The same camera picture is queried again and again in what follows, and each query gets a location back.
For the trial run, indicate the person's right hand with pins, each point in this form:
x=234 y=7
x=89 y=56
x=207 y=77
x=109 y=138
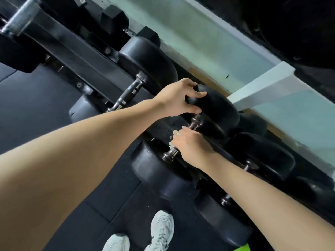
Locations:
x=196 y=148

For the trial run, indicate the person's left hand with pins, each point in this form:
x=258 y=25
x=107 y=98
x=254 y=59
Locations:
x=175 y=101

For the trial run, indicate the white wet wipe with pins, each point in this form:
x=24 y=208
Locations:
x=171 y=145

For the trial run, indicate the black dumbbell white lettering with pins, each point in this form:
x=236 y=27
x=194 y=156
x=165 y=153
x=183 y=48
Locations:
x=267 y=154

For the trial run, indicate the green wet wipes pack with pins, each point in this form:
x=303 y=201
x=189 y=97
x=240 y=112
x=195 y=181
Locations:
x=242 y=248

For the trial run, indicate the person's right forearm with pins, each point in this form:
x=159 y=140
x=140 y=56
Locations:
x=274 y=206

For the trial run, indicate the person's left forearm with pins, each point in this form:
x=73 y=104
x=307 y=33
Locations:
x=65 y=164

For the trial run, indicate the person's right white sneaker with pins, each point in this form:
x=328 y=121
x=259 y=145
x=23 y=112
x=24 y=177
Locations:
x=161 y=230

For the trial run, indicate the person's white sneaker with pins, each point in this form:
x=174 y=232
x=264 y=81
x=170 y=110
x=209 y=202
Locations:
x=116 y=244
x=161 y=230

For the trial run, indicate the black hex dumbbell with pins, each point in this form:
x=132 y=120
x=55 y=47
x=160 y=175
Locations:
x=115 y=18

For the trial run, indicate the black dumbbell rack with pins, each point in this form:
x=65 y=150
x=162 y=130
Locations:
x=78 y=62

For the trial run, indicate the person's left white sneaker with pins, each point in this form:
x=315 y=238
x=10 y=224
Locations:
x=116 y=244

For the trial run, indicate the large black dumbbell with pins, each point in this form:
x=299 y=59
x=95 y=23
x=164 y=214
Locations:
x=18 y=15

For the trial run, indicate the white metal rack leg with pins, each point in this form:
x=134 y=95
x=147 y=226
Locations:
x=267 y=86

